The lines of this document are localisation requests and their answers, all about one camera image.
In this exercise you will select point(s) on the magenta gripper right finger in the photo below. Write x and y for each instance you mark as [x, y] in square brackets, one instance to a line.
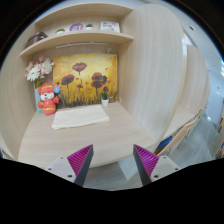
[152, 167]

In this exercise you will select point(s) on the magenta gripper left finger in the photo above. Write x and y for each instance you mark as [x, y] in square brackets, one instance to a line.
[73, 168]

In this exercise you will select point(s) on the cream folded towel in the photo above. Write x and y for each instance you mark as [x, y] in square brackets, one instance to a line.
[80, 116]

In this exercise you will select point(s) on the wooden chair blue seat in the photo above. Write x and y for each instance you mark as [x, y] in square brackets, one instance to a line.
[182, 122]

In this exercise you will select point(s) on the small potted plant white pot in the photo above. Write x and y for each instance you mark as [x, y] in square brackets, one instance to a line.
[104, 99]

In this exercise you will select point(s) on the red plush doll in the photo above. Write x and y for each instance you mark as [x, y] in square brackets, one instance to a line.
[48, 99]

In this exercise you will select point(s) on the pale blue vase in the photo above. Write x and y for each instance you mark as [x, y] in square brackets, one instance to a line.
[37, 99]

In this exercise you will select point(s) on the poppy flower painting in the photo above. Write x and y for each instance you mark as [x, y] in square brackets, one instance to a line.
[84, 77]

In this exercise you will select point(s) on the pink white flower bouquet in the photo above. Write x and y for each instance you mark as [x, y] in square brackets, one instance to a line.
[37, 70]

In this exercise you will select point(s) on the small green plant left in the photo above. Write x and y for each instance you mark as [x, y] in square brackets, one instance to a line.
[60, 31]

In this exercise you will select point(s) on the small green plant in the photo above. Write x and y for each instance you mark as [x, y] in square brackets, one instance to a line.
[89, 26]
[60, 31]

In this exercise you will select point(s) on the dark brown basket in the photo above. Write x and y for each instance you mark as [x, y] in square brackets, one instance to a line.
[35, 38]

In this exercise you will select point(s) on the small green plant right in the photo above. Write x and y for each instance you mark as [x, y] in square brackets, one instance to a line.
[89, 26]

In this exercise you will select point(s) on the white framed picture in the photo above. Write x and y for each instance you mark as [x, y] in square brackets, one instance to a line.
[110, 26]

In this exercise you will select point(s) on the wooden wall shelf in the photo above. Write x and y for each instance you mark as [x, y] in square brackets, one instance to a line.
[93, 13]

